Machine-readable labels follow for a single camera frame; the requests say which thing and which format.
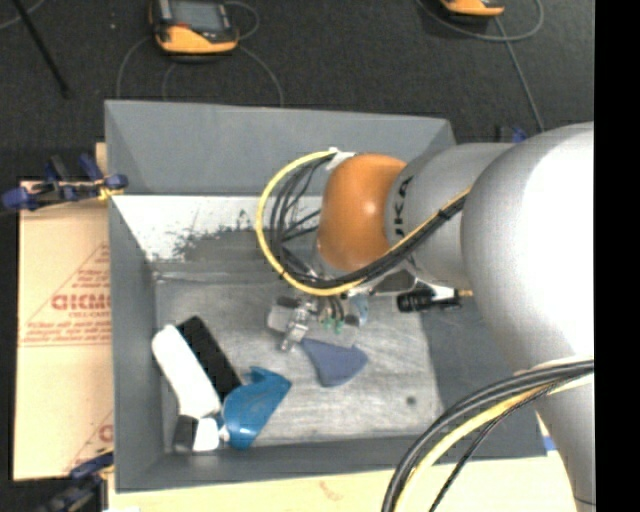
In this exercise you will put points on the white brush with black bristles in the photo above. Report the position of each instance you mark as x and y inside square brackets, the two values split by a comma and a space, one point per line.
[187, 367]

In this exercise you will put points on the grey metal bin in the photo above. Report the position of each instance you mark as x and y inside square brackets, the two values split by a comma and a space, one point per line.
[210, 150]

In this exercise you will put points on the black cylinder on white bracket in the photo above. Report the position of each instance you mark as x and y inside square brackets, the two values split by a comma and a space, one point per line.
[417, 301]

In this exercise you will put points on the black and white small box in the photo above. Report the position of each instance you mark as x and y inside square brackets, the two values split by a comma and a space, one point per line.
[195, 434]

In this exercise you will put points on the brown cardboard board red print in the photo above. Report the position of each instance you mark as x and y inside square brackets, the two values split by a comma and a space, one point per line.
[62, 280]

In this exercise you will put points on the blue plastic scoop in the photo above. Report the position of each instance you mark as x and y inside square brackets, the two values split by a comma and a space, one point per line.
[252, 407]

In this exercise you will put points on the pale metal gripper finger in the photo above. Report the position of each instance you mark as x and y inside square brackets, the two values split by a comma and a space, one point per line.
[280, 318]
[296, 331]

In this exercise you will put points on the blue-grey triangular cloth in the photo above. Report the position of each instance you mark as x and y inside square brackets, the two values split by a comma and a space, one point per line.
[335, 362]

